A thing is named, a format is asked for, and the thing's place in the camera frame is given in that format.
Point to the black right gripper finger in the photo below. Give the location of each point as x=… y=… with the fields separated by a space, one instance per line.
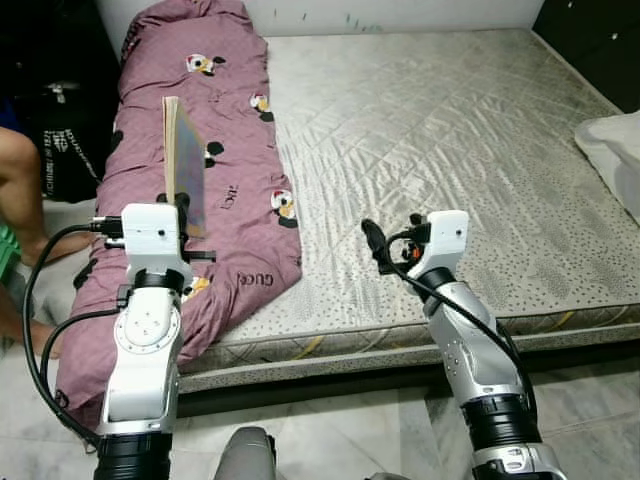
x=377 y=245

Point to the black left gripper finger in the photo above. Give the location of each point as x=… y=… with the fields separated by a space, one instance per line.
x=183 y=215

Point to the colourful children's book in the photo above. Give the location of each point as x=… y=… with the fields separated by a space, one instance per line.
x=185 y=160

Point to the purple cartoon print quilt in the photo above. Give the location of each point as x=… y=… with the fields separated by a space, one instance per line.
x=230 y=180

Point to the white lettered pillow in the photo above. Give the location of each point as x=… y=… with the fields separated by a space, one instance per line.
x=615 y=160

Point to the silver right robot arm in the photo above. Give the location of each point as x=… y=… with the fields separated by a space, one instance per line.
x=470 y=340

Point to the white quilted mattress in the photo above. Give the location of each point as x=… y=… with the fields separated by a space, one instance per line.
x=430 y=180

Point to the black bag white lettering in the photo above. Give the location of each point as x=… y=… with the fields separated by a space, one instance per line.
x=80 y=170

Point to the green plastic stool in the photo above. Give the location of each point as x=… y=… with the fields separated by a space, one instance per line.
x=8 y=250

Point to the grey robot left leg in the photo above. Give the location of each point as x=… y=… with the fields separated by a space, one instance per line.
x=245 y=455

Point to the dark tufted headboard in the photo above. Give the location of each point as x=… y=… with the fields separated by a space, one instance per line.
x=590 y=40

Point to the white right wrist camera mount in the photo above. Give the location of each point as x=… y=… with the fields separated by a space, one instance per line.
x=445 y=235

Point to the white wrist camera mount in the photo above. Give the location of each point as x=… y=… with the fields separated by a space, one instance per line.
x=445 y=235
x=155 y=240

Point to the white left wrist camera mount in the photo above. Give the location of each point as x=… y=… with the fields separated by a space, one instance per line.
x=155 y=240

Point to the dark bed frame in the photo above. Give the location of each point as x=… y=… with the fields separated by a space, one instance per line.
x=300 y=392

